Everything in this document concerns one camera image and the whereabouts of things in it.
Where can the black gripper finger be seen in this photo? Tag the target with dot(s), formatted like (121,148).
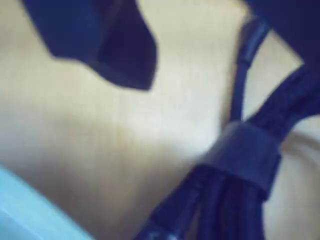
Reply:
(295,22)
(100,37)

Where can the light blue round plate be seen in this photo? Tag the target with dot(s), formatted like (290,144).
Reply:
(25,212)

